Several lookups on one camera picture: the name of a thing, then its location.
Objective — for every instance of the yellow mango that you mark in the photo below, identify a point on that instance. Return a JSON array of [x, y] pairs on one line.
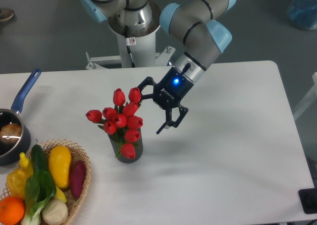
[[59, 165]]

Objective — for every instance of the yellow bell pepper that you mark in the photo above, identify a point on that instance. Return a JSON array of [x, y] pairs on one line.
[[16, 182]]

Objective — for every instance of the dark green cucumber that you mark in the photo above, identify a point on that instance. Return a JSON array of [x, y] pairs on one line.
[[39, 159]]

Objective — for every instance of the orange fruit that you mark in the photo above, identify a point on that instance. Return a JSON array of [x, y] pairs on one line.
[[12, 210]]

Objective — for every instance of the white metal base frame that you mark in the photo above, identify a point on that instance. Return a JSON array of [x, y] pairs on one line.
[[162, 59]]

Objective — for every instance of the red tulip bouquet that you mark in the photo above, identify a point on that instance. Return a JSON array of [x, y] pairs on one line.
[[121, 116]]

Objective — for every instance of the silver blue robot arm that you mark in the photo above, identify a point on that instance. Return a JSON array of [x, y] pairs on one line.
[[195, 25]]

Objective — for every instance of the brown bread bun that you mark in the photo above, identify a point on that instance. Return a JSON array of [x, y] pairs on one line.
[[10, 133]]

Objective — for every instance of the purple sweet potato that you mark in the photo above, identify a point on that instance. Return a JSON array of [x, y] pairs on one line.
[[77, 177]]

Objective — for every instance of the dark grey ribbed vase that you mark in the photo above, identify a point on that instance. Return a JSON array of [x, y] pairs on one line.
[[125, 151]]

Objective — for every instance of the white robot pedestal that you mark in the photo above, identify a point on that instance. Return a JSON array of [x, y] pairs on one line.
[[136, 35]]

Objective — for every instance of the blue handled saucepan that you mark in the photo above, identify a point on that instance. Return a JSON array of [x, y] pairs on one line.
[[9, 153]]

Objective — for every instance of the green bok choy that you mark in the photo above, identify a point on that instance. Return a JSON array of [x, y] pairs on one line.
[[39, 190]]

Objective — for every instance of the beige garlic bulb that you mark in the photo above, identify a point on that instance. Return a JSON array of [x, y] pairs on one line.
[[55, 212]]

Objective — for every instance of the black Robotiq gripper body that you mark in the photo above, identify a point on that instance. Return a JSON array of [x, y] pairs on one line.
[[172, 88]]

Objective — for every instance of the white frame at right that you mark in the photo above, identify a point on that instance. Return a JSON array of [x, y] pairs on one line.
[[307, 100]]

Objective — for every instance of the brown shoe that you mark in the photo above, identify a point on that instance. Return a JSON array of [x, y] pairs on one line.
[[6, 14]]

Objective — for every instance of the black device at edge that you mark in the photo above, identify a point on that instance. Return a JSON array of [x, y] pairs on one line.
[[308, 198]]

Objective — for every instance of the woven wicker basket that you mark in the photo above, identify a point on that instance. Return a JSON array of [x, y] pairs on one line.
[[77, 153]]

